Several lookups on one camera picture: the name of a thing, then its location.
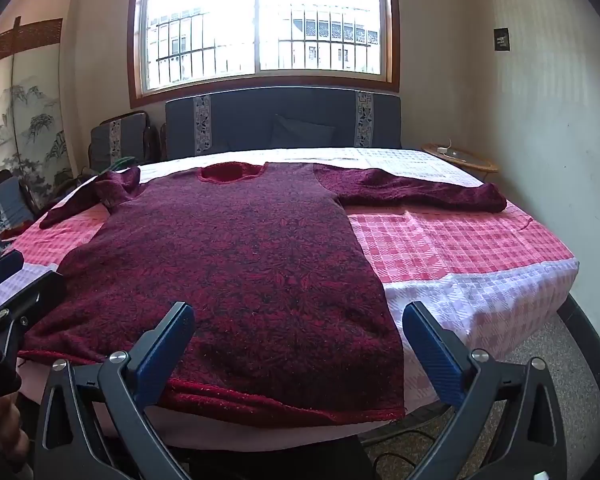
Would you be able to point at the dark wall plate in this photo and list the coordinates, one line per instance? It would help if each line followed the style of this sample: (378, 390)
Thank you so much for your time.
(502, 39)

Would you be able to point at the brown framed barred window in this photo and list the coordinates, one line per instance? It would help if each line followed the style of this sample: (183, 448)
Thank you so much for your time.
(265, 25)

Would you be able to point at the dark red knit sweater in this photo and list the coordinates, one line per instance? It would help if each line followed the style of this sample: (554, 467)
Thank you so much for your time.
(260, 260)

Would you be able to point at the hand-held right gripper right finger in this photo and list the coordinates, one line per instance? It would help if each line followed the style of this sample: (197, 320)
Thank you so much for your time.
(430, 345)

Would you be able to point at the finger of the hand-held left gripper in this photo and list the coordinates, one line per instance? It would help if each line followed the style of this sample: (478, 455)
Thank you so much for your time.
(2, 268)
(35, 297)

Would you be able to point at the blue cushioned wooden armchair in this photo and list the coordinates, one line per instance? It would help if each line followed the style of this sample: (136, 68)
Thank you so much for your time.
(125, 140)
(5, 205)

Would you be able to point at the green cloth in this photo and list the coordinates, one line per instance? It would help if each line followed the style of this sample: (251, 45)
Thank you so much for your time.
(120, 162)

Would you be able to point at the dark blue patterned sofa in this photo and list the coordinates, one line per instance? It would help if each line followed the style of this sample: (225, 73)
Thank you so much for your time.
(290, 105)

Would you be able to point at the pink checked bed sheet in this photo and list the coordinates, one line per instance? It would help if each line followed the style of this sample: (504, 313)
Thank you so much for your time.
(455, 260)

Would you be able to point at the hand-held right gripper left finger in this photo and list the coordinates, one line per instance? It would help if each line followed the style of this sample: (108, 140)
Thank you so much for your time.
(165, 345)

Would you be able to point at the round wooden side table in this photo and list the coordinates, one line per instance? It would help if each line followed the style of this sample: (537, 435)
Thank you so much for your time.
(472, 160)

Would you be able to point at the person's left hand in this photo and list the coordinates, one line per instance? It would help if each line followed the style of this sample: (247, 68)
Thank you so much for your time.
(2, 425)

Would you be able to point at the painted folding screen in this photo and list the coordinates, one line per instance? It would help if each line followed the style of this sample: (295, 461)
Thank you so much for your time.
(25, 125)

